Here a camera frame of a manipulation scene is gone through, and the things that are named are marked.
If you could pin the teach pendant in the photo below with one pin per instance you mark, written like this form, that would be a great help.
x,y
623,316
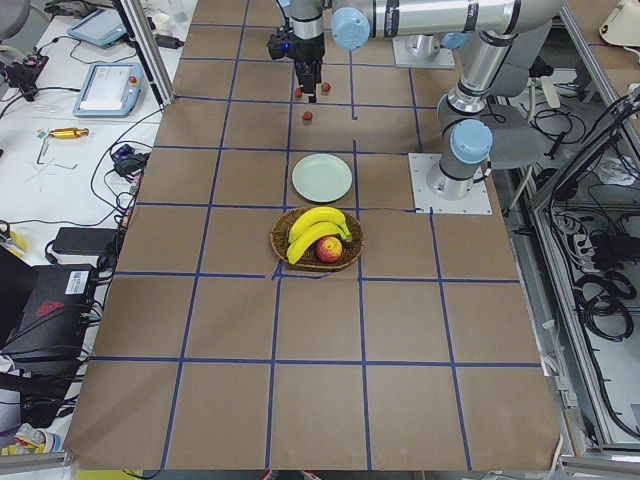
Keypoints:
x,y
102,28
109,90

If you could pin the aluminium frame post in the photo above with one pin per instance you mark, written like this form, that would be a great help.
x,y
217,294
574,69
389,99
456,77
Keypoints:
x,y
137,26

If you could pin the black power brick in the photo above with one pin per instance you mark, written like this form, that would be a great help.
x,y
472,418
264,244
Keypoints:
x,y
82,241

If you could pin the gold cylinder tool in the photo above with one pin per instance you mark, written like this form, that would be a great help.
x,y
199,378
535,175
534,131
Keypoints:
x,y
68,133

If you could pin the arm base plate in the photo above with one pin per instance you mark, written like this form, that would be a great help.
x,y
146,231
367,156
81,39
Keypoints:
x,y
435,193
422,51

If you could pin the pale green plate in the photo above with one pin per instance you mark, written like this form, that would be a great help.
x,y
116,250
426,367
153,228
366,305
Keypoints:
x,y
322,178

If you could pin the yellow banana bunch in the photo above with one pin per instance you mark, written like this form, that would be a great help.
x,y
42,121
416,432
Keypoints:
x,y
313,225

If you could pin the grey office chair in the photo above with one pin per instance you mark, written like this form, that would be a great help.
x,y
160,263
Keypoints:
x,y
515,143

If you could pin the red yellow apple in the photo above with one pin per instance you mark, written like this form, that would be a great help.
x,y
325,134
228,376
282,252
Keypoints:
x,y
329,249

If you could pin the near teach pendant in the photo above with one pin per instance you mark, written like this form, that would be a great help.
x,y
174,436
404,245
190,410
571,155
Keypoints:
x,y
109,90

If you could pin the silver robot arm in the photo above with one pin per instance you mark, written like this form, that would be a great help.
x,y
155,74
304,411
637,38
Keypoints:
x,y
467,140
353,23

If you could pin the woven wicker basket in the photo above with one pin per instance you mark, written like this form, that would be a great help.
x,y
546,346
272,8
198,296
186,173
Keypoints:
x,y
309,261

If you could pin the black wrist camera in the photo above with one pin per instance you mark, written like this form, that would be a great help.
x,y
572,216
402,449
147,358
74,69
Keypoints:
x,y
280,45

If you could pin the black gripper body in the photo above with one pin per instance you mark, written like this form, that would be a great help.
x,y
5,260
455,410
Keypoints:
x,y
307,50

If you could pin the far teach pendant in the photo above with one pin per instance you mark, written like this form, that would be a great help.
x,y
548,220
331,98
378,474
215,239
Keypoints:
x,y
102,28

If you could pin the black computer case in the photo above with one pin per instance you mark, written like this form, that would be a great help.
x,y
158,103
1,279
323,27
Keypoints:
x,y
43,308

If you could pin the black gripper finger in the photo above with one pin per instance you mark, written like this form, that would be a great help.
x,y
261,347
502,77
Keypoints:
x,y
305,88
312,92

